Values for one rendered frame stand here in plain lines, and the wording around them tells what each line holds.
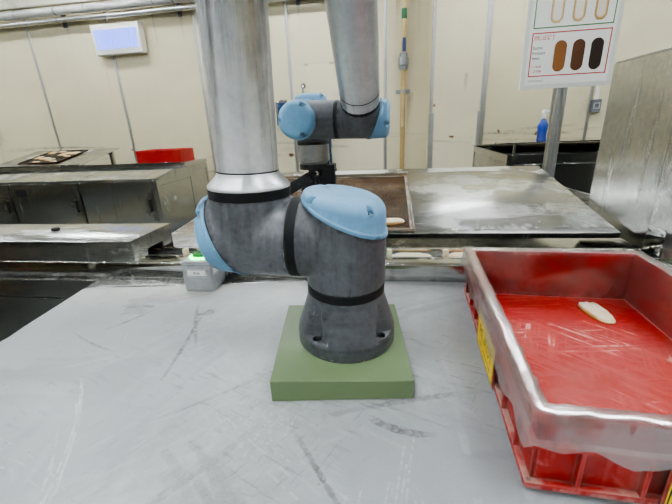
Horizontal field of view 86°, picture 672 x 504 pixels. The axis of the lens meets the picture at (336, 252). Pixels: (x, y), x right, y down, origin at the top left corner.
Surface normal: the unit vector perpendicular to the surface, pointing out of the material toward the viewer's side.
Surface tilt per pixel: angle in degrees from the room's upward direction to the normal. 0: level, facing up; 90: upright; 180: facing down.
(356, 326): 77
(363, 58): 133
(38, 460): 0
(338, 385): 90
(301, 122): 90
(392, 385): 90
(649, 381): 0
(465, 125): 90
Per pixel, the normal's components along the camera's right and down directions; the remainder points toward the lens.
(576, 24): -0.14, 0.33
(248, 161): 0.22, 0.33
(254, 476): -0.04, -0.94
